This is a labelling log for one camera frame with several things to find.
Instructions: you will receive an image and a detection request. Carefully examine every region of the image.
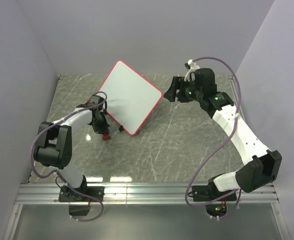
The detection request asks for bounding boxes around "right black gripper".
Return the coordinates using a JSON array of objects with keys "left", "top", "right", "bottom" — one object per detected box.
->
[{"left": 163, "top": 76, "right": 203, "bottom": 103}]

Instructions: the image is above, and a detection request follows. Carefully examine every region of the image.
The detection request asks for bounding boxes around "red whiteboard eraser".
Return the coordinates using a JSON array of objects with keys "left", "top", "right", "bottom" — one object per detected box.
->
[{"left": 102, "top": 133, "right": 111, "bottom": 141}]

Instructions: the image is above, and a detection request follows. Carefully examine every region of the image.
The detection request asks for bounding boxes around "pink framed whiteboard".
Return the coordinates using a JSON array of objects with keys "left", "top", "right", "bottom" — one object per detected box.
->
[{"left": 99, "top": 60, "right": 163, "bottom": 136}]

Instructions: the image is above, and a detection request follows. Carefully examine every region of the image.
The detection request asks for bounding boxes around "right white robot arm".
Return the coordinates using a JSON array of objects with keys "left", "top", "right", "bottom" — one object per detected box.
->
[{"left": 164, "top": 68, "right": 282, "bottom": 201}]

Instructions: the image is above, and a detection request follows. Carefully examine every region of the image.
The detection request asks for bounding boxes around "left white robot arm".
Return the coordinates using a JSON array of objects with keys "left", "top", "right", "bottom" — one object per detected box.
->
[{"left": 30, "top": 92, "right": 110, "bottom": 201}]

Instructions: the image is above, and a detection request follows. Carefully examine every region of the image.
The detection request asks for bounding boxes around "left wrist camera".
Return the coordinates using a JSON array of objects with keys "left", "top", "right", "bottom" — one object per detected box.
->
[{"left": 87, "top": 95, "right": 104, "bottom": 105}]

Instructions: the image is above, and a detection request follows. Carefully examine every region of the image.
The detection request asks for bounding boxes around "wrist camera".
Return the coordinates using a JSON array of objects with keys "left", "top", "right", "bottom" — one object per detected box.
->
[
  {"left": 87, "top": 95, "right": 104, "bottom": 105},
  {"left": 184, "top": 59, "right": 200, "bottom": 82}
]

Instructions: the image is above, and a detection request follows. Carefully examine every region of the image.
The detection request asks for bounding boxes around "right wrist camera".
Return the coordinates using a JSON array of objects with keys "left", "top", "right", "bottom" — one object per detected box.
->
[{"left": 184, "top": 59, "right": 200, "bottom": 82}]

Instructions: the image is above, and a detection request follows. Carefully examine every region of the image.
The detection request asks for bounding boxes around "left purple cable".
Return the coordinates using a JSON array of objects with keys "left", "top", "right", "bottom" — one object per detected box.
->
[{"left": 30, "top": 91, "right": 108, "bottom": 222}]

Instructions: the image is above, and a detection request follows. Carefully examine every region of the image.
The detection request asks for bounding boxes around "right side aluminium rail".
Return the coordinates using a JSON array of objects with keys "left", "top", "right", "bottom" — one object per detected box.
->
[{"left": 227, "top": 74, "right": 265, "bottom": 176}]

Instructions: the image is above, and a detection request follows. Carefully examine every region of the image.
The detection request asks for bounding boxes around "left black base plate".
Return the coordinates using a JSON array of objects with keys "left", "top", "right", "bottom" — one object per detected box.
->
[{"left": 58, "top": 186, "right": 105, "bottom": 203}]

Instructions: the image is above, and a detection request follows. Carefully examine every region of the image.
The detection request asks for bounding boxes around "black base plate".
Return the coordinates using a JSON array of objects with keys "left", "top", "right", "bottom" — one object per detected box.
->
[
  {"left": 188, "top": 185, "right": 237, "bottom": 202},
  {"left": 58, "top": 186, "right": 105, "bottom": 203}
]

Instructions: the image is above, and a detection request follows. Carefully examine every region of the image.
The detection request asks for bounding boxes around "aluminium mounting rail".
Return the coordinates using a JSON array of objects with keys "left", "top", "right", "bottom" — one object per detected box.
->
[{"left": 14, "top": 182, "right": 279, "bottom": 205}]

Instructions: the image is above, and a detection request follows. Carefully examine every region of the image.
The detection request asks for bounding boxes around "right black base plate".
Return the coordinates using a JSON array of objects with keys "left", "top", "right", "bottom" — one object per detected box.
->
[{"left": 188, "top": 185, "right": 237, "bottom": 202}]

